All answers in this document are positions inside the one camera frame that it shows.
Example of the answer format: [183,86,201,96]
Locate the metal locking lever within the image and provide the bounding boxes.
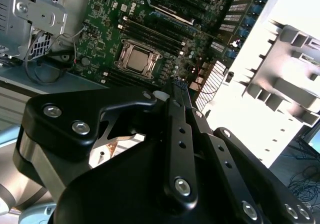
[113,60,153,81]
[122,38,165,59]

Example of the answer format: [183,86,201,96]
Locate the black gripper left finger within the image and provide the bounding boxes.
[13,76,199,214]

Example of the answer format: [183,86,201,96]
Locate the silver CPU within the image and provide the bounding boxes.
[126,49,151,71]

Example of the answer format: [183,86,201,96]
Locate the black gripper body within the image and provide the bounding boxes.
[53,107,242,224]

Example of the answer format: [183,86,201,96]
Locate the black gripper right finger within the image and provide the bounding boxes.
[180,81,316,224]

